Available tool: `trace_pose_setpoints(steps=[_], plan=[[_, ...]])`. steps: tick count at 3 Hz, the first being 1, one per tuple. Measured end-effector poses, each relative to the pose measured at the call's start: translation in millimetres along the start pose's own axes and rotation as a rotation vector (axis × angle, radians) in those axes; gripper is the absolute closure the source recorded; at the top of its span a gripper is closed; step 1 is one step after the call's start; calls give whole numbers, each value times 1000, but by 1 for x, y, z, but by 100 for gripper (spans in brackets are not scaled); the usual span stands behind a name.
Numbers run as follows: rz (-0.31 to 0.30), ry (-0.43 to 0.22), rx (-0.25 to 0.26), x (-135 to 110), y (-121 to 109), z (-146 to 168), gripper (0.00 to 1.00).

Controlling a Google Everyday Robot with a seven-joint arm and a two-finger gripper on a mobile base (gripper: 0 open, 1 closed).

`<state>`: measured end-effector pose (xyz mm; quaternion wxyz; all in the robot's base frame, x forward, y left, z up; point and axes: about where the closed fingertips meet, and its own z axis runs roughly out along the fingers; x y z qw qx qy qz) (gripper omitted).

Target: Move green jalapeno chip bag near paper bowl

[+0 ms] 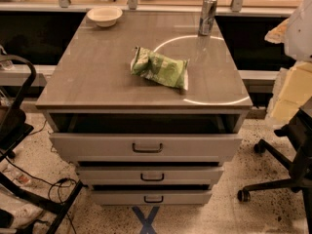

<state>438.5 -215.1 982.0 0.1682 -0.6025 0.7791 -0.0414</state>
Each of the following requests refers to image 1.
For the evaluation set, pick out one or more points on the black office chair right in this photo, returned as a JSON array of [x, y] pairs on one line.
[[299, 133]]

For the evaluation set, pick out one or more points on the grey drawer cabinet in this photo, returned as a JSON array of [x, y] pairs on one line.
[[92, 90]]

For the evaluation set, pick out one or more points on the middle grey drawer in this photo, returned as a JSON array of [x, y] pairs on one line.
[[149, 175]]

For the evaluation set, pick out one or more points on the white paper bowl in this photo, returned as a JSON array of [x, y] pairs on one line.
[[105, 16]]

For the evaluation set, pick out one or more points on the yellow foam block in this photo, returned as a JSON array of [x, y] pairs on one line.
[[292, 88]]

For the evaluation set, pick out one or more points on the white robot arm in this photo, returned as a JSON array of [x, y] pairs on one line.
[[298, 36]]

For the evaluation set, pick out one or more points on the black chair left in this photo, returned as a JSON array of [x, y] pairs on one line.
[[13, 130]]

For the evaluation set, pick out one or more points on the silver slim drink can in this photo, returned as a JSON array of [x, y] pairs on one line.
[[207, 17]]

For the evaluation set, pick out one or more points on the green jalapeno chip bag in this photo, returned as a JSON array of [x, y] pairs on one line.
[[158, 68]]

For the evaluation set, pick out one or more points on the bottom grey drawer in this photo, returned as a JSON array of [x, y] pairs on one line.
[[148, 197]]

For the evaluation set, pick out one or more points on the blue tape cross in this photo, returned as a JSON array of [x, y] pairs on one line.
[[146, 221]]

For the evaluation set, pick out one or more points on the grey drawer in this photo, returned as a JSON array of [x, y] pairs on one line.
[[145, 148], [149, 175], [148, 197]]

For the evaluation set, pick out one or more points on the top grey drawer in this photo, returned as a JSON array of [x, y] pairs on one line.
[[145, 148]]

